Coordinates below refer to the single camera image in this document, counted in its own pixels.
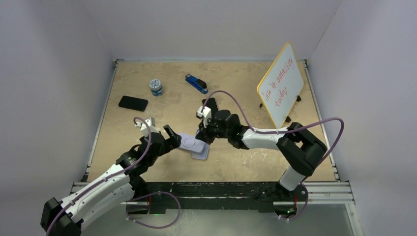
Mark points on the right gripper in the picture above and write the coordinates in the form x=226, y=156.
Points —
x=203, y=134

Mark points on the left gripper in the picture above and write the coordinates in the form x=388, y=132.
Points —
x=171, y=143

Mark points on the lilac phone case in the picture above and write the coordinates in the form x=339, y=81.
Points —
x=201, y=155
x=190, y=143

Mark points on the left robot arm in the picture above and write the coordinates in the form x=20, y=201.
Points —
x=122, y=182

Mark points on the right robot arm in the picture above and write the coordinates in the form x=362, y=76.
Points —
x=302, y=150

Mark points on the phone in pink case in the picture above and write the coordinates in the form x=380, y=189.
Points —
x=212, y=104

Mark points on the blue stapler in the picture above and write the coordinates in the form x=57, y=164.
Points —
x=198, y=84

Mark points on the blue white jar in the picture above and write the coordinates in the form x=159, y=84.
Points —
x=156, y=87

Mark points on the yellow framed whiteboard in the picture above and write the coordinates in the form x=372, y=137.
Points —
x=281, y=86

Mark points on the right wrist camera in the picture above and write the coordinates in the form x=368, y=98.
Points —
x=204, y=114

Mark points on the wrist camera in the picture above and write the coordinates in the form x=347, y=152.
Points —
x=204, y=114
x=146, y=126

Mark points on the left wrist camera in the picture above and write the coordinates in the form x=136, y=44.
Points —
x=146, y=126

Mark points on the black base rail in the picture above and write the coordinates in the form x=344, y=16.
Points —
x=264, y=197

